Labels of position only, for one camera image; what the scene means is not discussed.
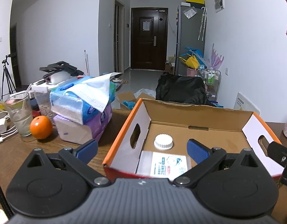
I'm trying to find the cotton swab plastic box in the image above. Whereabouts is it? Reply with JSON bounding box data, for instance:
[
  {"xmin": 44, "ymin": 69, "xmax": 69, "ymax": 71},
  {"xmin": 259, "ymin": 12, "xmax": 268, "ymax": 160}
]
[{"xmin": 136, "ymin": 151, "xmax": 192, "ymax": 181}]

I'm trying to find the white screw cap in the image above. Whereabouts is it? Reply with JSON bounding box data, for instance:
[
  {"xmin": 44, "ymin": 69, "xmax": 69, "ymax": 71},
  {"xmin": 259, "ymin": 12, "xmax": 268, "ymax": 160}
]
[{"xmin": 154, "ymin": 133, "xmax": 173, "ymax": 151}]

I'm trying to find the purple tissue pack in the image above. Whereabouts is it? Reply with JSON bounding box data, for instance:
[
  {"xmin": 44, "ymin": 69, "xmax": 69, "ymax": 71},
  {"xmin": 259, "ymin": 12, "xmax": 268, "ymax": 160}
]
[{"xmin": 54, "ymin": 105, "xmax": 113, "ymax": 145}]

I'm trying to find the red cardboard box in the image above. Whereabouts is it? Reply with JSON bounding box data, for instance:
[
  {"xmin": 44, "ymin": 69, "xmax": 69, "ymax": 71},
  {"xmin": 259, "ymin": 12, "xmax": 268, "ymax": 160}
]
[{"xmin": 102, "ymin": 99, "xmax": 284, "ymax": 181}]

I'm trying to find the blue tissue pack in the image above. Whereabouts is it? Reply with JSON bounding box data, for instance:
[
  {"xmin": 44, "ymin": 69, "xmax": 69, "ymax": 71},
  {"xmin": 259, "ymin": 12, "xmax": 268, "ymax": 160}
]
[{"xmin": 50, "ymin": 72, "xmax": 120, "ymax": 124}]

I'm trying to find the orange fruit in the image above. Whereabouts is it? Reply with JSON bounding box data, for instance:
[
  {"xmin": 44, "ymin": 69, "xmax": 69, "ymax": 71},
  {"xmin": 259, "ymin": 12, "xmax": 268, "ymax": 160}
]
[{"xmin": 30, "ymin": 115, "xmax": 53, "ymax": 140}]

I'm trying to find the cardboard box on floor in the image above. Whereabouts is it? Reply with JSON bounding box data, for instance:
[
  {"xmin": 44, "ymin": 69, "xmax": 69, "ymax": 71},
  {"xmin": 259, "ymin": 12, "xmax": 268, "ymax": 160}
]
[{"xmin": 116, "ymin": 91, "xmax": 155, "ymax": 111}]

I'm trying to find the white board on floor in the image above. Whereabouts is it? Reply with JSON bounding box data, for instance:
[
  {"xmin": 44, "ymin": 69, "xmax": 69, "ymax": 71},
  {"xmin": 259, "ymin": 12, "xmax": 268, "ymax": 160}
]
[{"xmin": 234, "ymin": 92, "xmax": 260, "ymax": 115}]

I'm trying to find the black bag on chair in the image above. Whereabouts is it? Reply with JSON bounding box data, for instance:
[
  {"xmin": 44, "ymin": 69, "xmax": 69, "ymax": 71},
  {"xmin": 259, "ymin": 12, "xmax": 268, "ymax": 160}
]
[{"xmin": 156, "ymin": 72, "xmax": 213, "ymax": 106}]

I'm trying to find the clear food storage container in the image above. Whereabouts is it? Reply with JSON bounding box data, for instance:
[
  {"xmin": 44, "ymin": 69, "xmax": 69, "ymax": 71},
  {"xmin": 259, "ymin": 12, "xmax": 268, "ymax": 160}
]
[{"xmin": 31, "ymin": 75, "xmax": 85, "ymax": 119}]

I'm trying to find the clear glass with straw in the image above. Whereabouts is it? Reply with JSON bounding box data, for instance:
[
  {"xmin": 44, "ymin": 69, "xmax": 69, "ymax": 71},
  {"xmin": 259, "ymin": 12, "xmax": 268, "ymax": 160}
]
[{"xmin": 4, "ymin": 91, "xmax": 33, "ymax": 136}]

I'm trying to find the yellow bag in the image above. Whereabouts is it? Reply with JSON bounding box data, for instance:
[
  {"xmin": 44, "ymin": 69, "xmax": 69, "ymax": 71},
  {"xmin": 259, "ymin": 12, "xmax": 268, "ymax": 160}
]
[{"xmin": 178, "ymin": 55, "xmax": 200, "ymax": 70}]

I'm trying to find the black gripper on container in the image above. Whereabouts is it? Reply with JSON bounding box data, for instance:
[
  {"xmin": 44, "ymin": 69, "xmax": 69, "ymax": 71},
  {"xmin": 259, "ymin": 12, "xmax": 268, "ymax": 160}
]
[{"xmin": 34, "ymin": 61, "xmax": 84, "ymax": 85}]

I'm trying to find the purple feather decoration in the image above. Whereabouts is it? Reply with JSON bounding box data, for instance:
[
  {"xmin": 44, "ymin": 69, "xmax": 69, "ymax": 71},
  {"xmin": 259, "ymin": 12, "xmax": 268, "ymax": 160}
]
[{"xmin": 209, "ymin": 44, "xmax": 225, "ymax": 70}]

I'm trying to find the grey refrigerator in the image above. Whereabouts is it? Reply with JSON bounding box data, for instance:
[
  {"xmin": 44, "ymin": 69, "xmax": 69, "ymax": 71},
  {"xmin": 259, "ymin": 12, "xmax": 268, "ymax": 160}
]
[{"xmin": 175, "ymin": 1, "xmax": 205, "ymax": 75}]

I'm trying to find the dark entrance door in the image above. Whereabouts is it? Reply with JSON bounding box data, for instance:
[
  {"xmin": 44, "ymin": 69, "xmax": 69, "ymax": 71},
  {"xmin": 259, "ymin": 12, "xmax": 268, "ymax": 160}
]
[{"xmin": 130, "ymin": 8, "xmax": 168, "ymax": 71}]

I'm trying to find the yellow black box on fridge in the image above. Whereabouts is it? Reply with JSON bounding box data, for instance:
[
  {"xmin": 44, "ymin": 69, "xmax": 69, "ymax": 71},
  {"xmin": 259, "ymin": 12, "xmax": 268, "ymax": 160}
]
[{"xmin": 185, "ymin": 0, "xmax": 205, "ymax": 5}]

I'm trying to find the wire rack with bottles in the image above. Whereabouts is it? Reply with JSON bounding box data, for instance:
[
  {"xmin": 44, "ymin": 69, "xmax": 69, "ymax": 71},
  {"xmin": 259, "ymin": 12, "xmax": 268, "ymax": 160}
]
[{"xmin": 198, "ymin": 69, "xmax": 221, "ymax": 101}]

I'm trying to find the white charger with cable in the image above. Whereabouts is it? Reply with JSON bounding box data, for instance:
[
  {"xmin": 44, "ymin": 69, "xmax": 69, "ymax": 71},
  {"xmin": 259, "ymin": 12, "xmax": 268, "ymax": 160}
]
[{"xmin": 0, "ymin": 111, "xmax": 18, "ymax": 143}]

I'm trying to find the camera tripod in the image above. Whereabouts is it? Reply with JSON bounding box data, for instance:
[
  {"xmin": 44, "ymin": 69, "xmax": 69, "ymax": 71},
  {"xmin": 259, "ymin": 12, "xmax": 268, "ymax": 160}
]
[{"xmin": 1, "ymin": 53, "xmax": 16, "ymax": 99}]

